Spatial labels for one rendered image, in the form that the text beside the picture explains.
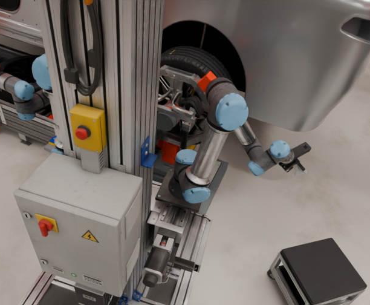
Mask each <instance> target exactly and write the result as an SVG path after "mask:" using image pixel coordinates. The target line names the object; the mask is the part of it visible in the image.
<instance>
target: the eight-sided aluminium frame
mask: <svg viewBox="0 0 370 305"><path fill-rule="evenodd" d="M162 75H163V76H167V77H172V78H174V79H176V80H182V81H183V82H186V83H188V84H191V85H192V86H193V87H194V89H195V91H196V92H197V93H198V95H199V97H200V98H201V100H202V101H203V102H204V104H205V106H206V107H207V109H208V110H210V105H209V103H208V101H207V99H206V92H203V90H202V89H201V88H200V87H199V86H198V85H197V84H198V82H199V81H200V80H201V78H200V77H199V75H197V74H195V73H194V74H193V73H190V72H186V71H183V70H179V69H177V68H173V67H170V66H167V65H164V66H162V67H161V68H160V77H161V76H162ZM207 126H208V123H207V121H206V126H205V130H204V131H202V132H200V133H198V134H196V135H193V136H191V137H188V138H187V146H186V147H188V146H191V145H193V144H196V143H198V142H201V141H202V139H203V136H204V133H205V131H206V128H207ZM156 138H158V139H159V140H160V139H161V140H164V141H166V142H169V143H172V144H174V145H177V146H181V138H182V137H180V136H177V135H175V134H172V133H169V132H167V131H163V130H161V129H159V127H157V136H156Z"/></svg>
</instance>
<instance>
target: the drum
mask: <svg viewBox="0 0 370 305"><path fill-rule="evenodd" d="M170 103H171V100H169V101H168V102H167V103H166V104H165V105H164V107H168V108H171V109H173V108H172V107H171V105H170ZM175 105H176V106H177V107H179V103H175ZM179 108H182V109H186V108H185V106H183V107H179ZM179 121H180V119H178V118H176V117H173V116H170V115H167V114H164V113H161V112H158V114H157V124H156V125H157V126H158V127H159V129H161V130H163V131H170V130H171V129H172V128H173V127H175V126H176V124H177V123H178V122H179Z"/></svg>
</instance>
